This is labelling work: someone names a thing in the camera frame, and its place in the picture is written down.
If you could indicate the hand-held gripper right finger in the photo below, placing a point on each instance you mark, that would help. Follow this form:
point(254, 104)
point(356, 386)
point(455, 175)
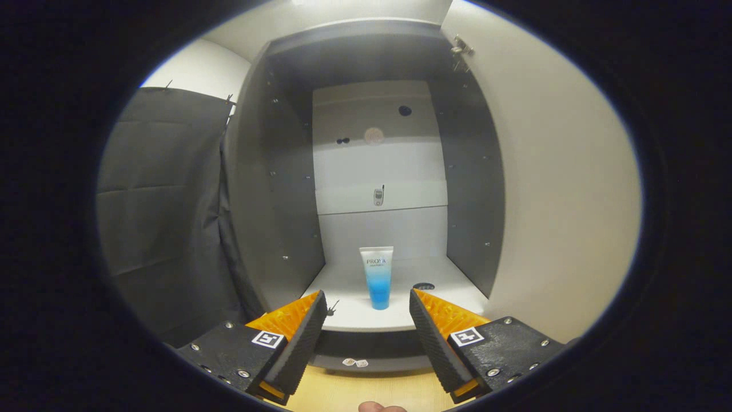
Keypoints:
point(434, 337)

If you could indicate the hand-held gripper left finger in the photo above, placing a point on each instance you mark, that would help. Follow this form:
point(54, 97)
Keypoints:
point(306, 337)

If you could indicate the blue white cosmetic tube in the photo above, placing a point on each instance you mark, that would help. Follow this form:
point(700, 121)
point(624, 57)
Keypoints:
point(377, 280)

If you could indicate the dark grey cabinet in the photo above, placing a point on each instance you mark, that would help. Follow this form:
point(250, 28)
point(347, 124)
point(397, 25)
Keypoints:
point(286, 200)

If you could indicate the black backdrop cloth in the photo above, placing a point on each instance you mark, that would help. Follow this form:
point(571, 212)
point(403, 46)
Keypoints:
point(166, 229)

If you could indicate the metal door hinge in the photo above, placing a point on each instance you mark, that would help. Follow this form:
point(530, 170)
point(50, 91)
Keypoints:
point(462, 46)

